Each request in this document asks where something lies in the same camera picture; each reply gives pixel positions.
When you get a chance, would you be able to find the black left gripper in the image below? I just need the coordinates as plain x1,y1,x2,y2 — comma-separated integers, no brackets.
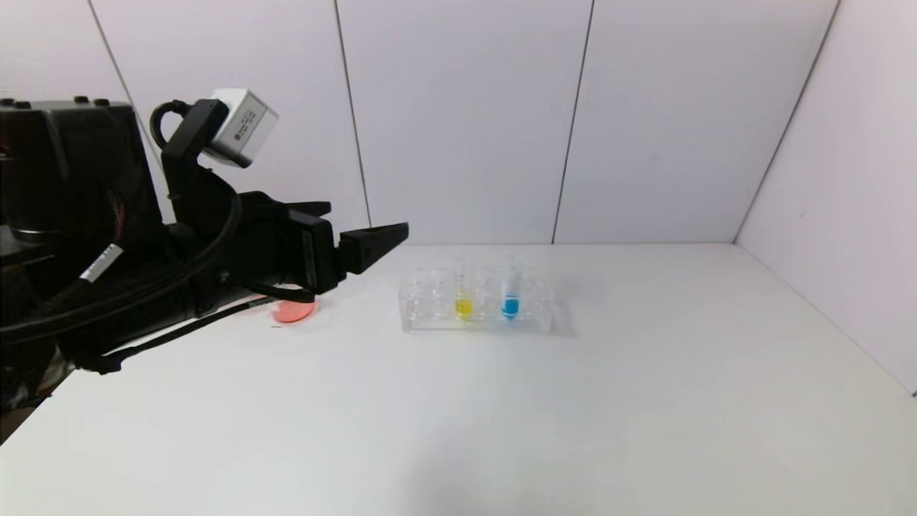
222,191,410,295

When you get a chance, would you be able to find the test tube with blue pigment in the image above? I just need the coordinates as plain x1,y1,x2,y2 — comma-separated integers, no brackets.
501,254,522,321

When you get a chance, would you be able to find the clear acrylic test tube rack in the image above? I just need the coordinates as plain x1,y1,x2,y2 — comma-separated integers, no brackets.
400,262,554,335

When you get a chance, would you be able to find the test tube with yellow pigment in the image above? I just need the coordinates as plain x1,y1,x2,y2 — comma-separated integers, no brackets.
453,254,475,323

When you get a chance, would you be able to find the clear glass beaker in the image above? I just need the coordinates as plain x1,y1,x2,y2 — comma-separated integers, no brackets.
269,287,319,325

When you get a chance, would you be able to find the thin black camera cable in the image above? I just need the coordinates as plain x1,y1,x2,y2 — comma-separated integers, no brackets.
0,100,244,345

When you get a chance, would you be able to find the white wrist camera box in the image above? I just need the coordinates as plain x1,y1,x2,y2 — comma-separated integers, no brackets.
206,87,280,170

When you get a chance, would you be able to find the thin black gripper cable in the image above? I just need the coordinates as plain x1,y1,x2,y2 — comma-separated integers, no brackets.
93,282,317,376

